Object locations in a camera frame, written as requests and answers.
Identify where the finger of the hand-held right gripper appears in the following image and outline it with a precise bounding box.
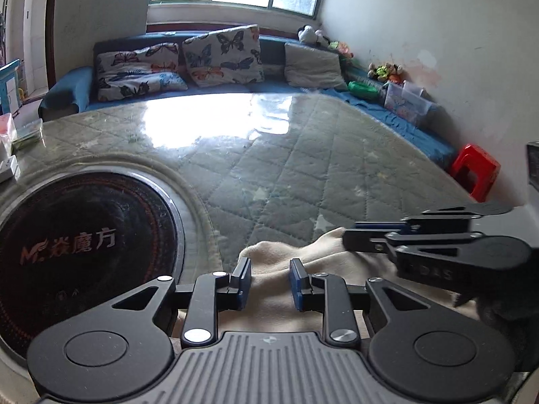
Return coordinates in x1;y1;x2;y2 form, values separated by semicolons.
355;202;514;235
342;229;486;262

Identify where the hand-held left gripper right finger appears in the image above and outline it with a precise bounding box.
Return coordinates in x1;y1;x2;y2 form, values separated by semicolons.
289;259;427;348

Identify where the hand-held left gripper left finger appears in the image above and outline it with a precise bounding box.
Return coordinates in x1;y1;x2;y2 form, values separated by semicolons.
110;258;253;348

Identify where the beige cloth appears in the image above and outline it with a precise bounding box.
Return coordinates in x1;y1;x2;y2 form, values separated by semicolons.
175;226;405;348

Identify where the person's right hand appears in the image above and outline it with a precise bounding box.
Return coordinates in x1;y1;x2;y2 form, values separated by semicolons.
452;288;539;373

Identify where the red plastic stool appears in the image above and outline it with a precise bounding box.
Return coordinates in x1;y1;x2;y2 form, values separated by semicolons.
449;144;502;202

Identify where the grey box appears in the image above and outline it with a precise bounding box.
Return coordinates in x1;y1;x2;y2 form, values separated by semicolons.
526;140;539;205

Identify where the clear plastic storage box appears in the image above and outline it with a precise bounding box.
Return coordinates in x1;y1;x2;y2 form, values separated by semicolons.
382;81;434;128

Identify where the green plastic toy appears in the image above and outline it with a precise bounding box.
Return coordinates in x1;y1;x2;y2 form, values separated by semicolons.
347;80;380;102

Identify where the green yellow plush toy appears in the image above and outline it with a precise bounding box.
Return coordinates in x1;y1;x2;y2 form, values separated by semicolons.
368;61;406;86

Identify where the black round induction cooktop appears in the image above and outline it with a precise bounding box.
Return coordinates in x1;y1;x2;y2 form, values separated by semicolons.
0;172;187;360

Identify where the grey pillow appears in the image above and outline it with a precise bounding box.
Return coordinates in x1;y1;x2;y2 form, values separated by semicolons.
284;42;348;90

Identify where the colourful plush toy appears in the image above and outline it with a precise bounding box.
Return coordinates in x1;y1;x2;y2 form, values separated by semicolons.
327;40;355;59

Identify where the black and white plush toy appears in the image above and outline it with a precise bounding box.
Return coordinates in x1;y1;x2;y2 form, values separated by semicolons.
297;24;326;46

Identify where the blue sofa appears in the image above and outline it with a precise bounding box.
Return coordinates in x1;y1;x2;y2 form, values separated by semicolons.
38;29;461;171

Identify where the butterfly print pillow blue edge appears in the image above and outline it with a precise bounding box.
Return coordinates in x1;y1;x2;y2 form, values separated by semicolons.
98;71;189;102

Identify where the large butterfly print pillow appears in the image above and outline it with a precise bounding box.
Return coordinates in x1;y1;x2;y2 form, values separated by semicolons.
182;24;265;88

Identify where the flat butterfly print pillow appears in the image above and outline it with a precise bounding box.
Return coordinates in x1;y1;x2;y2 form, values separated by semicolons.
96;43;181;77

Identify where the white power strip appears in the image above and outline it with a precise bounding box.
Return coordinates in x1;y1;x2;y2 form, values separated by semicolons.
0;154;21;183

